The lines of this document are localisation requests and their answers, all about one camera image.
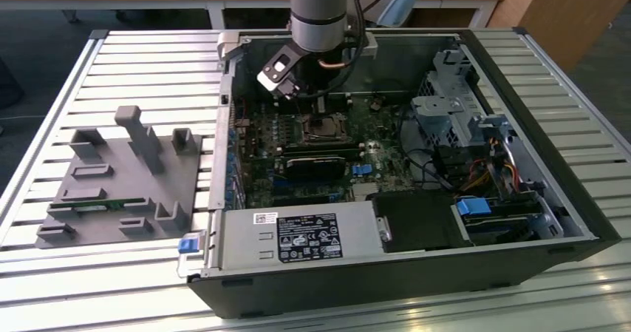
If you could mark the silver CPU plate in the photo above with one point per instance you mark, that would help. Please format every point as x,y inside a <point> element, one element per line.
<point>323,126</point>

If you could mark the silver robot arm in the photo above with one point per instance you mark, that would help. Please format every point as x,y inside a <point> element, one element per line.
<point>318,14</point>

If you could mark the CPU socket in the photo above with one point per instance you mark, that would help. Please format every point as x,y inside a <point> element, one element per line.
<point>306,139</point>

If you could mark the black installed RAM sticks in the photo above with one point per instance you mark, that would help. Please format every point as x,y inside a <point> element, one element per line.
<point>321,148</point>

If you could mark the green motherboard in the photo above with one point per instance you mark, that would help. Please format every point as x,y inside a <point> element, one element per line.
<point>385,151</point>

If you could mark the black graphics card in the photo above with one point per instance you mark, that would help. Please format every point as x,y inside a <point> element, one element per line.
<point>315,167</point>

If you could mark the pale blue teach pendant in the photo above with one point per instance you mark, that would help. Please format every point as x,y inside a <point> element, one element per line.
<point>402,3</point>

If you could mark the blue board connector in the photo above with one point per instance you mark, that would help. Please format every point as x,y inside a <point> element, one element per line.
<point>362,169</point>

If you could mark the grey metal drive cage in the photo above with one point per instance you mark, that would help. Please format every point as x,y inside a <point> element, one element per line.
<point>443,121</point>

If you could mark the small silver heatsink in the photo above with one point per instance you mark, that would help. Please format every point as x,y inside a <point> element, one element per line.
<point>366,191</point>

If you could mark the silver power supply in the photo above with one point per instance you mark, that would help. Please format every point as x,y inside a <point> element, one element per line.
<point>246,236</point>

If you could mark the blue disk carrier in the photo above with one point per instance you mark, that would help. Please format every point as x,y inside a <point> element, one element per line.
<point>473,208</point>

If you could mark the grey parts rack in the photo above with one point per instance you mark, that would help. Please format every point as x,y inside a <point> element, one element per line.
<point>123,184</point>

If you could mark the blue case latch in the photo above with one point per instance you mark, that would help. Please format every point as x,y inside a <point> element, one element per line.
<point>189,245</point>

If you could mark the green RAM stick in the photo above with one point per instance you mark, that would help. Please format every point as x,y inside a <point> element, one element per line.
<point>115,203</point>

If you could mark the wooden cabinet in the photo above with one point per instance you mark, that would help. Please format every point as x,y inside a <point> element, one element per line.
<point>567,14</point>

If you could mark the black open PC case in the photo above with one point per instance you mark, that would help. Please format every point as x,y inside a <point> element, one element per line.
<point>345,295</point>

